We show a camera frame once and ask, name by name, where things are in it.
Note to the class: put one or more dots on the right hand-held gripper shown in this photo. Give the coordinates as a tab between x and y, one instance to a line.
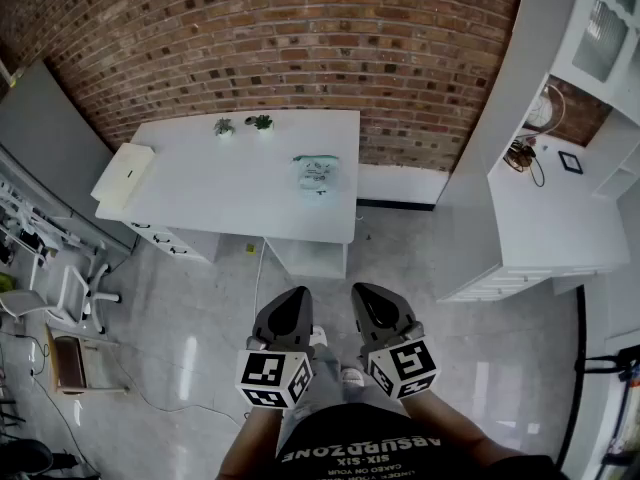
405	365

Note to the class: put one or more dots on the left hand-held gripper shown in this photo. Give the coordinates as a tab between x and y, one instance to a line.
272	375

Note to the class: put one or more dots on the light blue printed zipper pouch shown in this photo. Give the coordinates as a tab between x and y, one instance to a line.
316	174

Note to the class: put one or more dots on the person's right forearm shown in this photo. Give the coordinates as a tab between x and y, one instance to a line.
450	428

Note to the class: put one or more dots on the person's left forearm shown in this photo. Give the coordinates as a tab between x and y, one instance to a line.
250	443

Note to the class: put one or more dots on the person's left white shoe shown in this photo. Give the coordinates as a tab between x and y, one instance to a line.
319	335

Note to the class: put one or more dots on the person's white shoe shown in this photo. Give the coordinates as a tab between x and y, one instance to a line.
319	335
353	376

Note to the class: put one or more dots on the person's right white shoe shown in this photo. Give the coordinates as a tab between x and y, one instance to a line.
353	376

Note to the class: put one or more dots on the light blue jeans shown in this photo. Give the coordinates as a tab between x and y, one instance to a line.
325	385

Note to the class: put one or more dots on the small yellow floor tag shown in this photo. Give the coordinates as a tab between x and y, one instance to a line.
250	249

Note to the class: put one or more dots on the black printed t-shirt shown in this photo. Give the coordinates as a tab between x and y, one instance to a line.
360	443

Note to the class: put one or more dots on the white drawer unit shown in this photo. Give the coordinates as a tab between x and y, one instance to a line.
175	240

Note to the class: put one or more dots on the white shelf cabinet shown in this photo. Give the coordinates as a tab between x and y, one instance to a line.
540	228

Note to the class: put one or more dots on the dark green potted plant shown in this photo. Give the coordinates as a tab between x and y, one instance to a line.
264	123

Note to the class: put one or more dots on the pale green potted plant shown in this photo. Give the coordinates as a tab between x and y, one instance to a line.
224	127

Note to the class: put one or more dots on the black metal rack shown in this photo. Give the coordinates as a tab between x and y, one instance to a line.
580	368

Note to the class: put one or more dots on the white office chair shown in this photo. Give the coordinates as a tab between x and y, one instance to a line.
72	293

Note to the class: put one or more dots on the cream flat box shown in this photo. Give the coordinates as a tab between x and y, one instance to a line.
125	173

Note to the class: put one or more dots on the cluttered white rack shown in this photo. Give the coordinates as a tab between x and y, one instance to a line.
30	218

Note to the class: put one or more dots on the white round hoop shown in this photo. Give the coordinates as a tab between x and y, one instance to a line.
561	103

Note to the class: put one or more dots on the grey partition panel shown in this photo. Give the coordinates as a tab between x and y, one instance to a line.
50	133

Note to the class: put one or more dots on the wooden frame stand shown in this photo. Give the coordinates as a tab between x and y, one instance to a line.
70	363

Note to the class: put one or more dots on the black picture frame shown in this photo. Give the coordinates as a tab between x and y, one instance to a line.
571	162

